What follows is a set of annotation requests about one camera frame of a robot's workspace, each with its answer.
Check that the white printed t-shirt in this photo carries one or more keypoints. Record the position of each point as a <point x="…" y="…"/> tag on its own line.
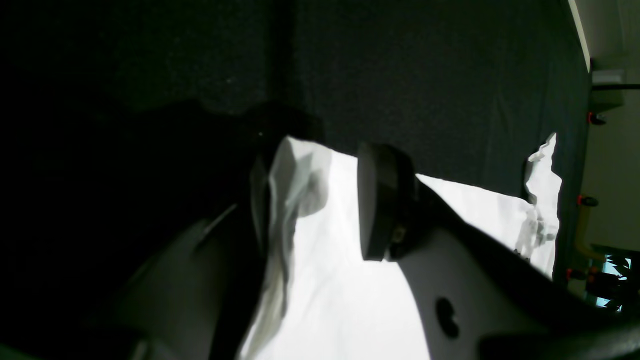
<point x="321" y="301"/>

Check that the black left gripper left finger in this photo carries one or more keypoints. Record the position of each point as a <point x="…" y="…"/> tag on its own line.
<point x="259" y="199"/>

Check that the black tablecloth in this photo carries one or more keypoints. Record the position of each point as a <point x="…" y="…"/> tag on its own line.
<point x="114" y="113"/>

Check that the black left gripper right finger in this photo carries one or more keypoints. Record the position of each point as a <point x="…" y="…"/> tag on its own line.
<point x="387" y="194"/>

